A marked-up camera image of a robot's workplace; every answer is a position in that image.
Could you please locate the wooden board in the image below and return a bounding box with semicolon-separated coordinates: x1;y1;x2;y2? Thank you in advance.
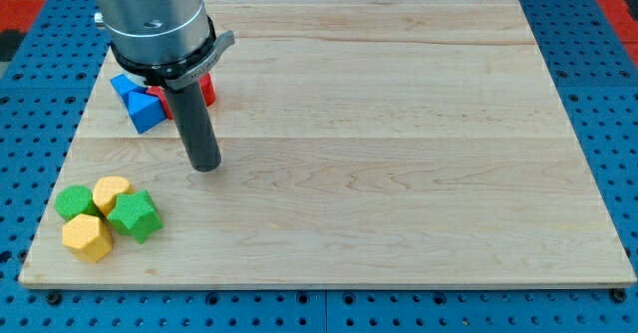
19;0;636;290

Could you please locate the red block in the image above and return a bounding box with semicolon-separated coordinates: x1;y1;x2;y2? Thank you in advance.
146;73;216;120

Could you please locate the green star block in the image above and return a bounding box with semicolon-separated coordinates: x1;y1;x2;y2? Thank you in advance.
107;190;163;244

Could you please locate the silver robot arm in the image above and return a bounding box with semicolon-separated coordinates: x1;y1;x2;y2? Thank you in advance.
96;0;212;65

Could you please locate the blue block behind triangle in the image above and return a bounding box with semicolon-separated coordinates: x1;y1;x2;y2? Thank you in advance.
110;74;146;108

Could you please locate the grey clamp bracket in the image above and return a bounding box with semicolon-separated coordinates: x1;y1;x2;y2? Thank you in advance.
111;18;235;91

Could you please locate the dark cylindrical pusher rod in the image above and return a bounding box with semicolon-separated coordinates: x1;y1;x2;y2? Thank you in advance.
165;82;221;172

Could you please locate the yellow hexagon block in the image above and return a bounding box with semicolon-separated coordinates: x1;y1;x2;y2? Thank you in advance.
62;214;113;263

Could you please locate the green round block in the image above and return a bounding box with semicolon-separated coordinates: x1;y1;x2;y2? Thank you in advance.
54;185;101;221

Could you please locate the yellow heart block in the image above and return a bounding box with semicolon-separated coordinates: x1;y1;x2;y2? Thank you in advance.
93;175;135;216

